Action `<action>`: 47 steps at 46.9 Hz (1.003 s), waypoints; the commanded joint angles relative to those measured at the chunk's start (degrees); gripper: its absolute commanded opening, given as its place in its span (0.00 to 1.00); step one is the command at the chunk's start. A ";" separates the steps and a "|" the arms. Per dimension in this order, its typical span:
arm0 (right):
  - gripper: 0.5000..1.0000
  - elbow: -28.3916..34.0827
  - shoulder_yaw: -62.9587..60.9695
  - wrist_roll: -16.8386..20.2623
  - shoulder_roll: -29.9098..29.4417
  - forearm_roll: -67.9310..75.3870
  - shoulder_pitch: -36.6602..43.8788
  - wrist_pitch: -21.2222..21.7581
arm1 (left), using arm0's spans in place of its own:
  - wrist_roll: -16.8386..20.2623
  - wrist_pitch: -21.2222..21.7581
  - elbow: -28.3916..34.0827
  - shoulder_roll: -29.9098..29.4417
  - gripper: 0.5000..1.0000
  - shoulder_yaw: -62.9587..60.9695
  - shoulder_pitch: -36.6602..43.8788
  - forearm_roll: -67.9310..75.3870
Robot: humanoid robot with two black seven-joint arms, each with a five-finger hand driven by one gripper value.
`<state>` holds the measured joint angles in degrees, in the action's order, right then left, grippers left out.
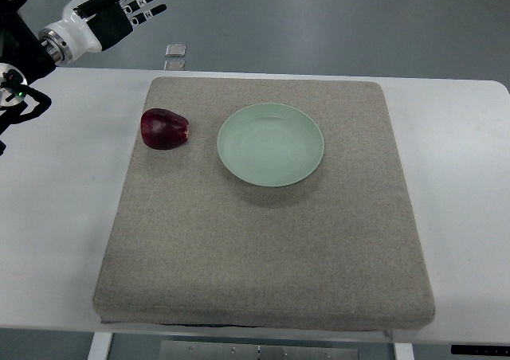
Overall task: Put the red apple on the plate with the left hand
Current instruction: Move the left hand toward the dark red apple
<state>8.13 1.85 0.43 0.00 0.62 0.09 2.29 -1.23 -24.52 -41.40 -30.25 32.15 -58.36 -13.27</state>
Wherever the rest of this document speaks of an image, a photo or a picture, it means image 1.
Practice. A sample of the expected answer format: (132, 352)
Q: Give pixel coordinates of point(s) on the white right table leg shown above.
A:
(403, 351)

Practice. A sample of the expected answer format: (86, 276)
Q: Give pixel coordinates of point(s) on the lower silver floor socket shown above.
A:
(174, 65)

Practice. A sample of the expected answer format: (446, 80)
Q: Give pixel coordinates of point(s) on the dark red apple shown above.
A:
(162, 129)

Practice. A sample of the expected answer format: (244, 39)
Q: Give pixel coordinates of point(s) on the white table leg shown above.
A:
(403, 351)
(100, 346)

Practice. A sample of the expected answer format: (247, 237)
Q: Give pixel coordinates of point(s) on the grey metal table crossbar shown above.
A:
(181, 350)

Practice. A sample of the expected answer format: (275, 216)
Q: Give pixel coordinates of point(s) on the upper silver floor socket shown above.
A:
(175, 50)

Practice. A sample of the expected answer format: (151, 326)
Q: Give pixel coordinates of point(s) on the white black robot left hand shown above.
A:
(93, 26)

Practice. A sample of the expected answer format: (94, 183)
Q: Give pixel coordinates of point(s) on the white left table leg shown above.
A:
(100, 346)

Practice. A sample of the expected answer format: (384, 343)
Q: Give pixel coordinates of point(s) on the beige fabric cushion mat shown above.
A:
(339, 251)

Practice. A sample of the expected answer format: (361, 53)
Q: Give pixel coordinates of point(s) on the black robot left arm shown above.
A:
(24, 60)

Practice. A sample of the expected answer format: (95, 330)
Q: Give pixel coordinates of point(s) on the light green plate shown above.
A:
(271, 145)

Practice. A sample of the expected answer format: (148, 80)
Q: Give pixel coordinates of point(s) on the black table control panel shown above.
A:
(480, 350)

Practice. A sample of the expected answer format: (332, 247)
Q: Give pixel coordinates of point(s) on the silver floor socket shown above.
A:
(174, 65)
(175, 50)

